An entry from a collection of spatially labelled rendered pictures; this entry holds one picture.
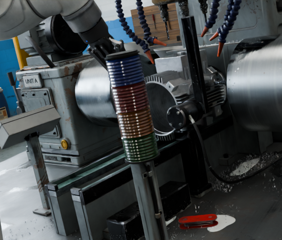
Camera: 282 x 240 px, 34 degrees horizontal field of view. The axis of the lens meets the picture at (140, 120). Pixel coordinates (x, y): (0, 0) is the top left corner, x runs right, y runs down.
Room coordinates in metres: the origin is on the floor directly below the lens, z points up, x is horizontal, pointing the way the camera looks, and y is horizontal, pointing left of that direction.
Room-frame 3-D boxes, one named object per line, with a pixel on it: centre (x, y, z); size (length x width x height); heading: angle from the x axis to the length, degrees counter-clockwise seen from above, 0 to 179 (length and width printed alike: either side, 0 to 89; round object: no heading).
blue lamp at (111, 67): (0.79, 0.01, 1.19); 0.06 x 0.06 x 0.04
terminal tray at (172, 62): (1.37, -0.15, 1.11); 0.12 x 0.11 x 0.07; 134
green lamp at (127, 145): (0.79, 0.01, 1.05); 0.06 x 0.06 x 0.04
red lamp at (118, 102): (0.79, 0.01, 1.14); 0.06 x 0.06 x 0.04
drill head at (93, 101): (1.63, 0.09, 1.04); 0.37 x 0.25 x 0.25; 45
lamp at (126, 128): (0.79, 0.01, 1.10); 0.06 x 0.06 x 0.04
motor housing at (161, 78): (1.34, -0.12, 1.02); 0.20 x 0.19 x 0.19; 134
